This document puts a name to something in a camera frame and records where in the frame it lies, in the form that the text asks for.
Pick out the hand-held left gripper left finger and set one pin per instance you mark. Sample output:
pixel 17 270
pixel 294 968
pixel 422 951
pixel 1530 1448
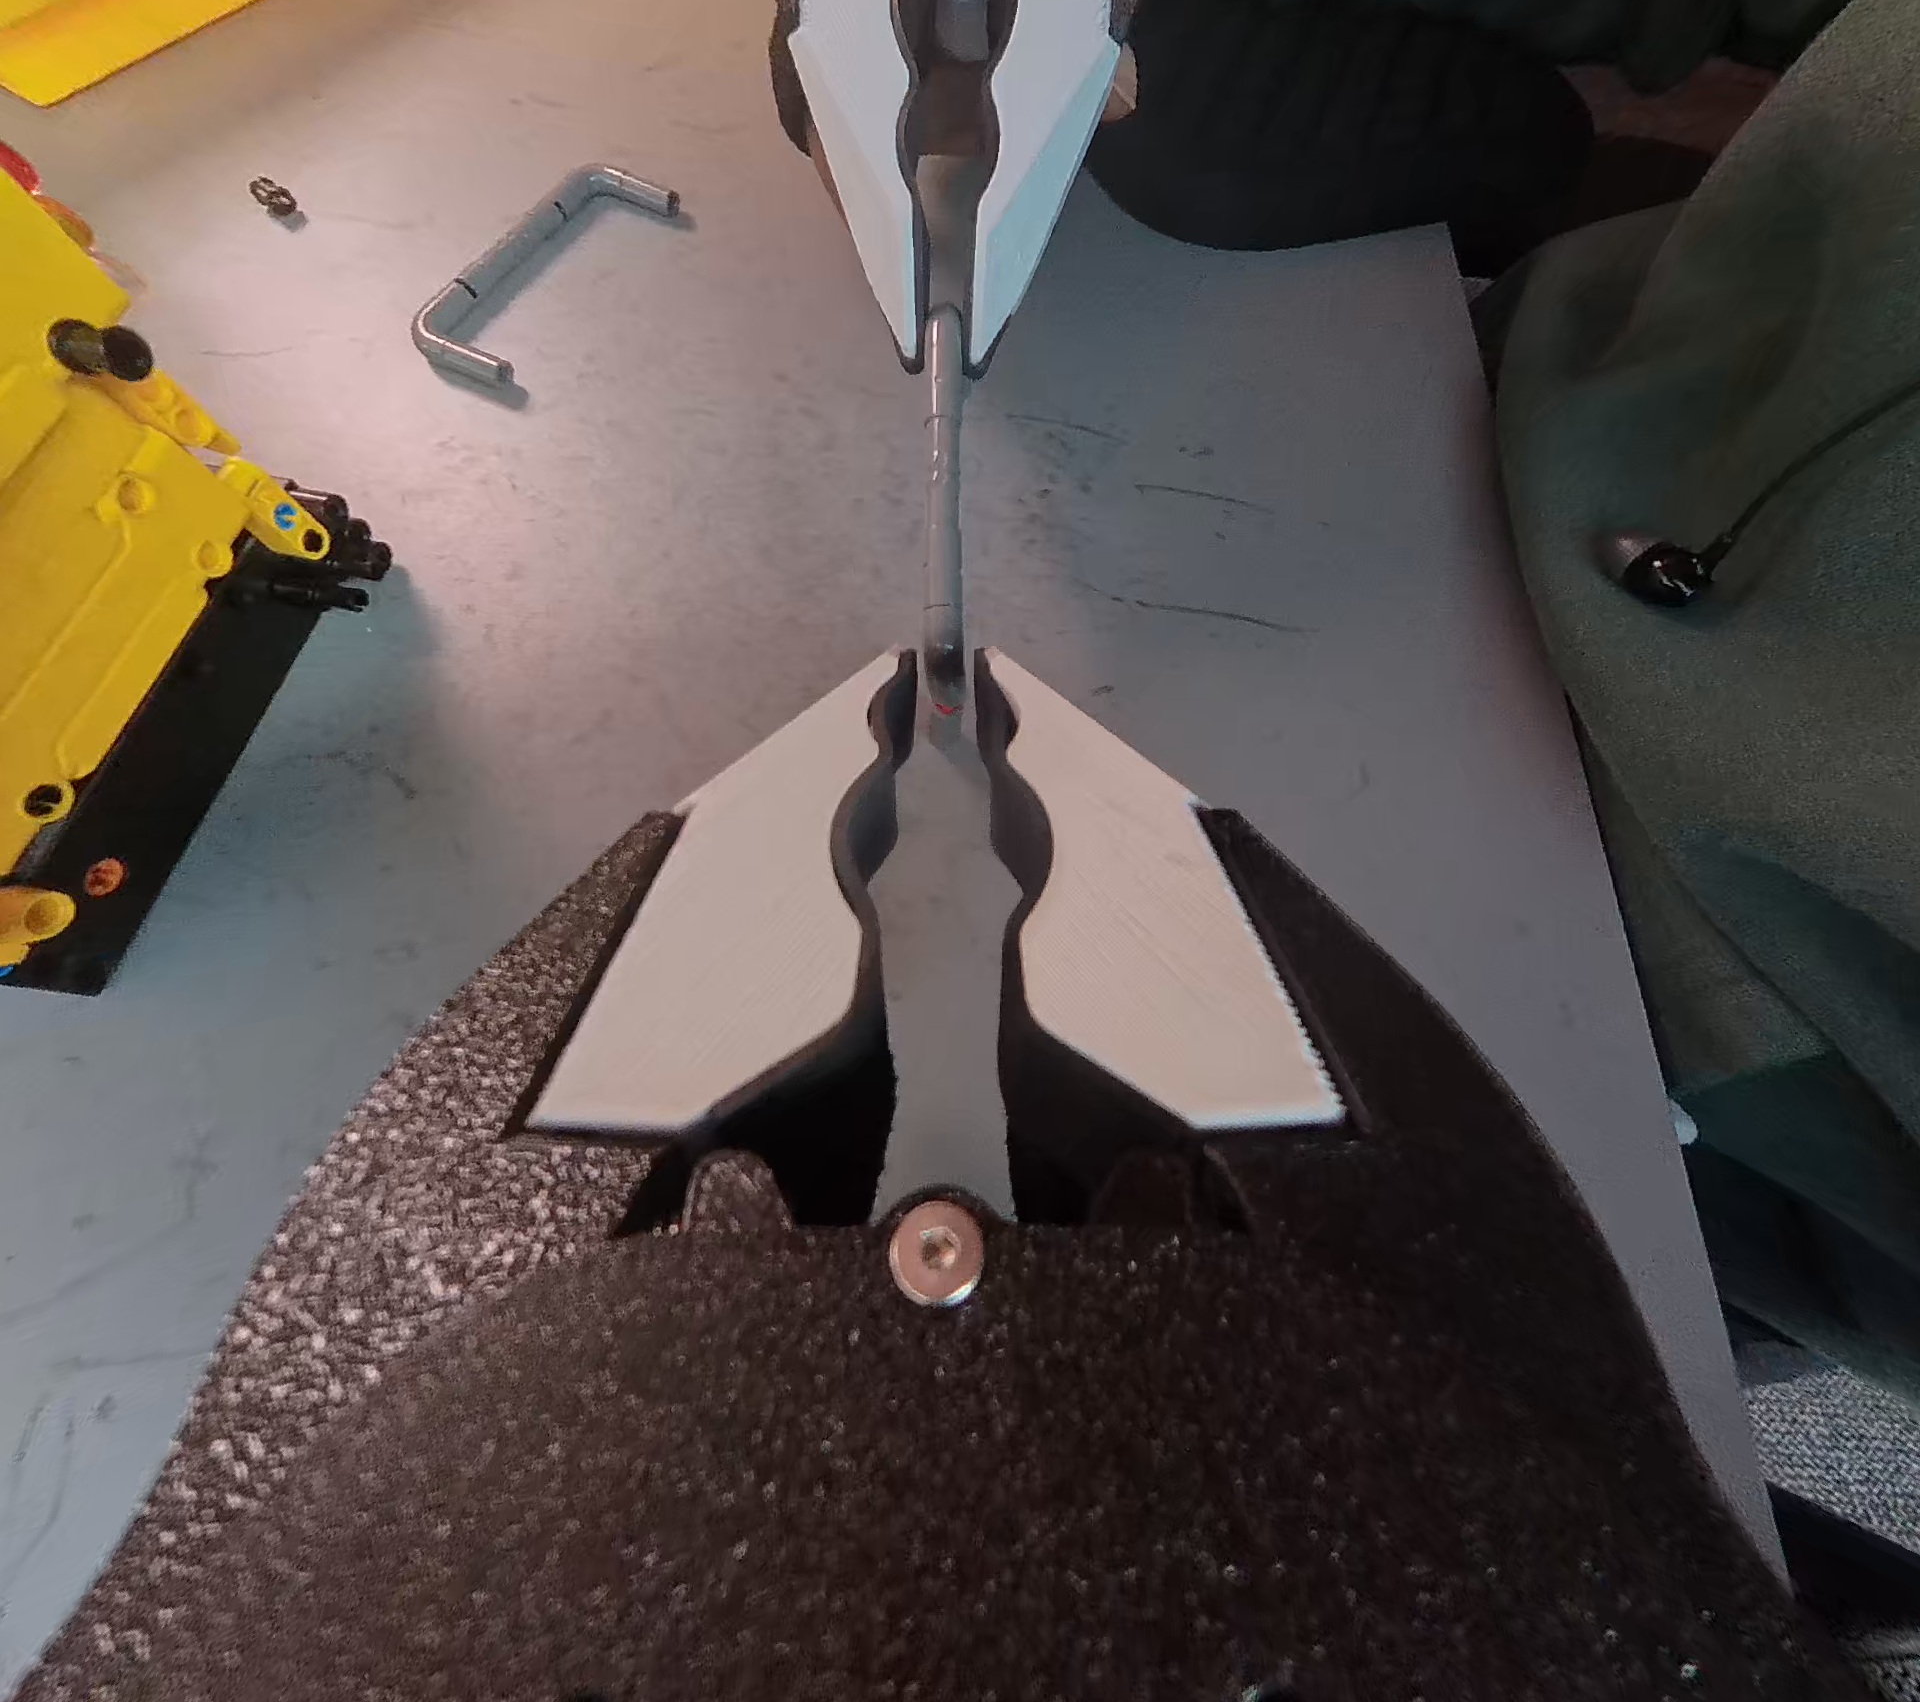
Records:
pixel 704 966

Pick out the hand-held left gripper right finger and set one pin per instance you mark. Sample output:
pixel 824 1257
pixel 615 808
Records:
pixel 1171 966

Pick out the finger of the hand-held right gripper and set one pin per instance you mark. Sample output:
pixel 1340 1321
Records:
pixel 849 7
pixel 1073 7

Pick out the grey bent lego tube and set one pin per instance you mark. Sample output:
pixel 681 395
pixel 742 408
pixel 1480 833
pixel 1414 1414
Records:
pixel 510 246
pixel 942 487

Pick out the loose black lego pin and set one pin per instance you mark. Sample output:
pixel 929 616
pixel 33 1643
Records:
pixel 272 196

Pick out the yellow lego robot model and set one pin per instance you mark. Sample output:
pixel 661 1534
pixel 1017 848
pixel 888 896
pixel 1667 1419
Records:
pixel 104 563

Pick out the person's right hand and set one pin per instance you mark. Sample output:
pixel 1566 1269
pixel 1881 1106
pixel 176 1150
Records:
pixel 802 121

